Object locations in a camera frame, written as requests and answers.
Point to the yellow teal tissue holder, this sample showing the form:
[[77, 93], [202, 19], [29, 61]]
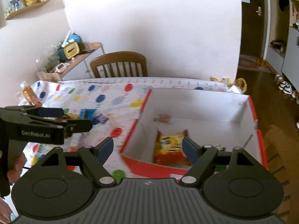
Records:
[[69, 51]]

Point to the clear glass vase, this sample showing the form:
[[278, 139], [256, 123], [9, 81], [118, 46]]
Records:
[[48, 60]]

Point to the orange slippers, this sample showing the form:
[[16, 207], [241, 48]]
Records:
[[261, 62]]

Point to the wooden chair right side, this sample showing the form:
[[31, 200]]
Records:
[[277, 145]]

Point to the white pink timer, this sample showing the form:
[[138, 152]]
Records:
[[61, 67]]

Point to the person left hand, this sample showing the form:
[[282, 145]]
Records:
[[13, 175]]

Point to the orange yellow chips bag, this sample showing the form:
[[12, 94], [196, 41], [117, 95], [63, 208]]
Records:
[[168, 149]]

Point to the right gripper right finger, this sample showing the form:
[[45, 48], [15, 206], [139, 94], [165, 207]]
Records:
[[202, 160]]

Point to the wooden chair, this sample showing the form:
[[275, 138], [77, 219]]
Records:
[[120, 64], [277, 145]]

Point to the red cardboard box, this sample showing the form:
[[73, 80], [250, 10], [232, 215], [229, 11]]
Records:
[[211, 118]]

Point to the blue Oreo snack packet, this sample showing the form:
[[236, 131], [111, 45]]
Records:
[[87, 114]]

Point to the wooden wall shelf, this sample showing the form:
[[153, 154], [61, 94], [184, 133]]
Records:
[[25, 9]]

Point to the wooden chair far side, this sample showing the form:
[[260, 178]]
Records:
[[120, 64]]

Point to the orange tea bottle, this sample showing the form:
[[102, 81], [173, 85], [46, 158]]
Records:
[[30, 95]]

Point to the white wall cabinets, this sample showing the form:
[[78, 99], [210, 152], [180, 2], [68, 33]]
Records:
[[282, 51]]

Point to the entry door rug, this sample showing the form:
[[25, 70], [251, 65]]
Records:
[[249, 63]]

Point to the pair of sneakers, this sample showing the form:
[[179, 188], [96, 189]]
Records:
[[286, 87]]

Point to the wooden side cabinet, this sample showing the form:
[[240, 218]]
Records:
[[74, 62]]

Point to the balloon pattern tablecloth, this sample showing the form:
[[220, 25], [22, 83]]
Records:
[[112, 104]]

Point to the purple candy packet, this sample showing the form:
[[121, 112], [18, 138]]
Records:
[[99, 119]]

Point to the yellow plastic bag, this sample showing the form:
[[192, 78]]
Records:
[[238, 86]]

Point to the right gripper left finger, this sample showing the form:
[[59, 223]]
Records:
[[93, 160]]

